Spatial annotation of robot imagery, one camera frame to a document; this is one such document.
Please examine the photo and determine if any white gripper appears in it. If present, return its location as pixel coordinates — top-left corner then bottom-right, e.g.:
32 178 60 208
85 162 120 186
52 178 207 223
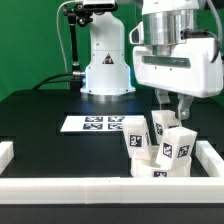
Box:
129 22 223 120

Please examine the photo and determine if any white round stool seat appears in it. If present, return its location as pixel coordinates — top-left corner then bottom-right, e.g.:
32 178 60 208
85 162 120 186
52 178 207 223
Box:
130 149 192 178

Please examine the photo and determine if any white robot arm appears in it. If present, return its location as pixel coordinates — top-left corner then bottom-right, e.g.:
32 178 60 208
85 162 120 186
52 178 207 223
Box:
83 0 223 119

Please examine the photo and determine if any white U-shaped fence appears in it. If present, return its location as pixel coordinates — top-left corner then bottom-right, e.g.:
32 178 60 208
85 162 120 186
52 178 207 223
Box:
0 140 224 205

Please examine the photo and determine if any white marker sheet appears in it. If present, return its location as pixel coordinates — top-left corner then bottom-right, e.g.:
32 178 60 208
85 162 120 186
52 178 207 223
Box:
59 115 148 134

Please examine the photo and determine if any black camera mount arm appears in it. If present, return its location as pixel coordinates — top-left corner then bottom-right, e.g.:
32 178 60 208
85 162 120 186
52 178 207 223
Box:
63 3 93 77

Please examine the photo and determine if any black cable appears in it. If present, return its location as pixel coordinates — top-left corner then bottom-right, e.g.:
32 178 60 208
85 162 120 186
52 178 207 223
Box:
32 72 86 91

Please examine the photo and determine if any white cable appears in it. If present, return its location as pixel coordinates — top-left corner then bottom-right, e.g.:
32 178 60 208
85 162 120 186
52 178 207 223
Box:
55 0 81 74

